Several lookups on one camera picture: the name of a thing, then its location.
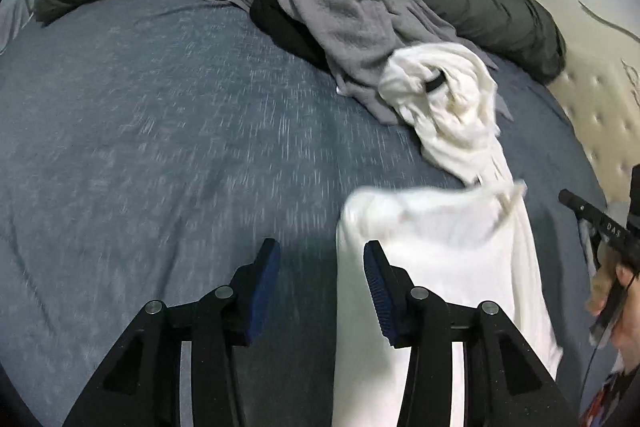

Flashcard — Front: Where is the light grey sheet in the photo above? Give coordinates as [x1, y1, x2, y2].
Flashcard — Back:
[0, 0, 33, 55]

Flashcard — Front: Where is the white long sleeve shirt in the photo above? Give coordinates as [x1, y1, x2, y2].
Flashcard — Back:
[332, 179, 563, 427]

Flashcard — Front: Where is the thin black cable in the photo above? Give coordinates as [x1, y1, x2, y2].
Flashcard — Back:
[580, 342, 601, 425]

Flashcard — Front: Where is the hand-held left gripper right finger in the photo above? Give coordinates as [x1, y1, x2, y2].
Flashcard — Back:
[363, 239, 581, 427]

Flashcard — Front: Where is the grey fleece garment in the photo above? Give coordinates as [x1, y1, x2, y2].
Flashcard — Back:
[276, 0, 513, 125]

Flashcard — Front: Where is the blue patterned bed sheet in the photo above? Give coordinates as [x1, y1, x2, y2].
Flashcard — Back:
[0, 0, 616, 427]

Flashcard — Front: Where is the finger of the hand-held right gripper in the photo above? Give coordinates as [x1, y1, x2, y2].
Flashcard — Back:
[558, 189, 640, 258]

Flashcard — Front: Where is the person's right hand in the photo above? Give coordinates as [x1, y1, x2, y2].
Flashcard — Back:
[586, 264, 640, 358]

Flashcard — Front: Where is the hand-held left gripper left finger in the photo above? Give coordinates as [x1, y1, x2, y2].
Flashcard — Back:
[65, 238, 282, 427]

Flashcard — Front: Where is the cream tufted headboard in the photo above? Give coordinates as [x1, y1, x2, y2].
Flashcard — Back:
[530, 0, 640, 212]

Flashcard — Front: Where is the red printed object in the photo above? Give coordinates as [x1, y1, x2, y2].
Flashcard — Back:
[585, 372, 626, 427]

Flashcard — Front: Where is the cream garment with black label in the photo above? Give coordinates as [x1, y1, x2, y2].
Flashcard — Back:
[377, 42, 526, 188]

